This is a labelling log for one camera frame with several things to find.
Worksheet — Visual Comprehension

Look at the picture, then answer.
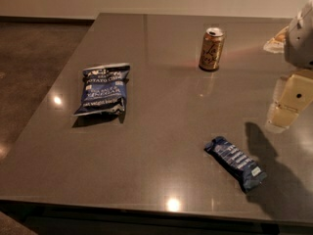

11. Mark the orange La Croix can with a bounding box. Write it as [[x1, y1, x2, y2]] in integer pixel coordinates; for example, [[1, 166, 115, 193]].
[[199, 27, 225, 71]]

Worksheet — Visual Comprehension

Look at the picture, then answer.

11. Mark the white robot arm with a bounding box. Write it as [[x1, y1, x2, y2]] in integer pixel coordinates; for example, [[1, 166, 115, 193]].
[[266, 0, 313, 133]]

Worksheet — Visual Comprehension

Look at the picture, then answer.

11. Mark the blue potato chips bag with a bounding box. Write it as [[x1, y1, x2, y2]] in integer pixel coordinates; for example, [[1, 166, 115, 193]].
[[74, 63, 130, 117]]

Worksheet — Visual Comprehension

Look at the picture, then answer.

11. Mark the blue rxbar blueberry wrapper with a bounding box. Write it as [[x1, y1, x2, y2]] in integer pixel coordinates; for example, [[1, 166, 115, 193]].
[[204, 136, 267, 193]]

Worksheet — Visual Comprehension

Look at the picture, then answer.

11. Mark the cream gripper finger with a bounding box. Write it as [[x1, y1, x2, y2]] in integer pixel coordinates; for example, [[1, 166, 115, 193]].
[[270, 104, 298, 127]]

